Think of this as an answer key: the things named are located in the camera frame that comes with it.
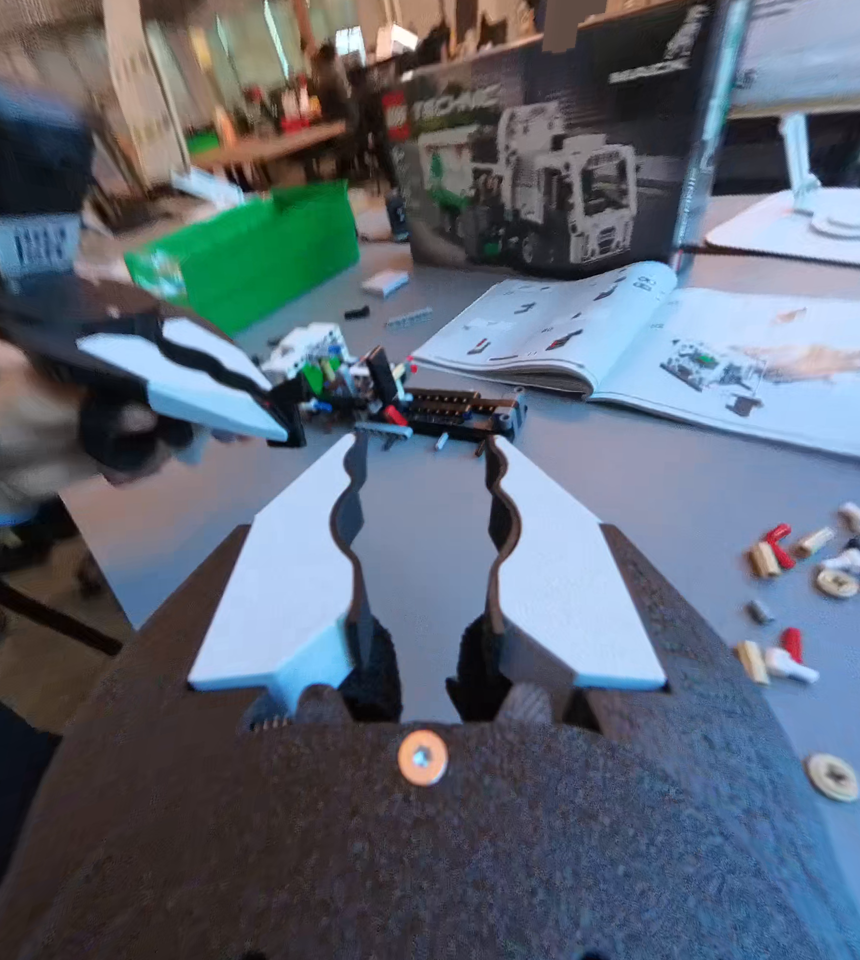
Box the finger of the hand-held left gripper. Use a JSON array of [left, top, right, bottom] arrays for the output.
[[76, 330, 292, 445], [162, 315, 274, 391]]

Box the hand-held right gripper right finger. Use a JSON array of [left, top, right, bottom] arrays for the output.
[[484, 435, 669, 693]]

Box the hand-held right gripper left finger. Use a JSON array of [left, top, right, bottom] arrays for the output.
[[188, 433, 369, 714]]

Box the partly built lego truck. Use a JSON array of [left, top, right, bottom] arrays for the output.
[[261, 322, 529, 451]]

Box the pile of small lego pieces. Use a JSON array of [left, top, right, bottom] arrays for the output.
[[733, 501, 860, 813]]

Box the open lego instruction booklet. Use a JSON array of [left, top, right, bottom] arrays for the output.
[[411, 261, 860, 470]]

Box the black lego set box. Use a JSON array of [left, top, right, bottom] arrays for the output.
[[381, 0, 754, 280]]

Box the person's left hand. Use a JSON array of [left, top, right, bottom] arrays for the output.
[[0, 377, 110, 501]]

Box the green box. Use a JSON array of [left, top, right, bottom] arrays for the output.
[[124, 180, 362, 336]]

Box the wooden background table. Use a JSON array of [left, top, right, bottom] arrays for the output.
[[190, 120, 349, 183]]

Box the white flat pad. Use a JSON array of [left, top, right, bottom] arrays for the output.
[[703, 187, 860, 273]]

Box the white lamp stand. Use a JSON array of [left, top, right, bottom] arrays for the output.
[[777, 112, 860, 240]]

